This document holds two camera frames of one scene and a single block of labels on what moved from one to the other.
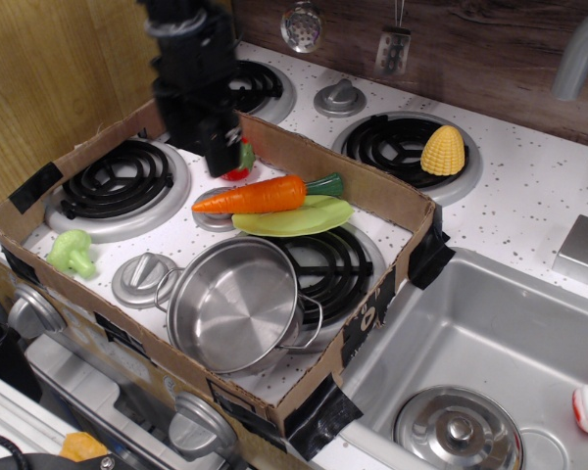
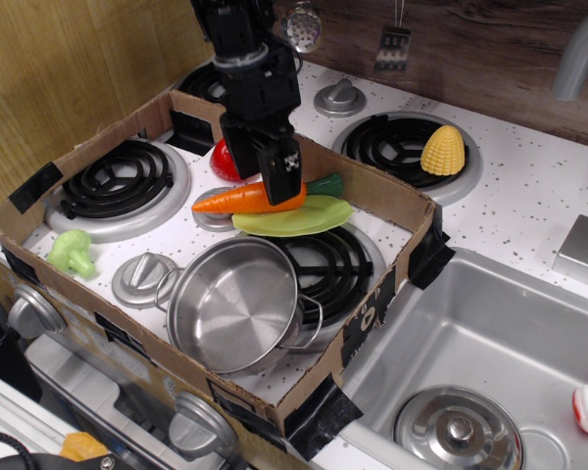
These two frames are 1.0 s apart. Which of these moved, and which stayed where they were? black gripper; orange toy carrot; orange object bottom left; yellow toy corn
Moved: black gripper
Stayed: orange object bottom left; orange toy carrot; yellow toy corn
